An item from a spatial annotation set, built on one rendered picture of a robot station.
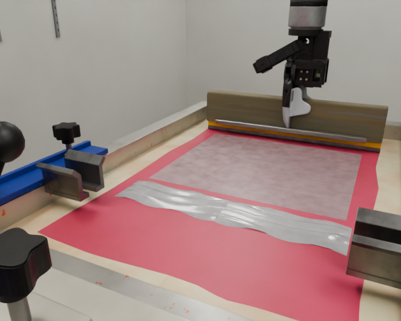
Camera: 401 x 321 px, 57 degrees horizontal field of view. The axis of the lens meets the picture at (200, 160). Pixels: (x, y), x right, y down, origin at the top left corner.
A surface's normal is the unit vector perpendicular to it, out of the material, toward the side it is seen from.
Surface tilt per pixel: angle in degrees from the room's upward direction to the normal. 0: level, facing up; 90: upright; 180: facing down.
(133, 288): 0
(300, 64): 90
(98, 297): 0
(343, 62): 90
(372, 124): 90
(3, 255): 0
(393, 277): 90
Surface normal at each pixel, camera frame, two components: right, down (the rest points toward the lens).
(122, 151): 0.90, 0.16
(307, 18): -0.18, 0.37
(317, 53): -0.44, 0.33
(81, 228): 0.00, -0.93
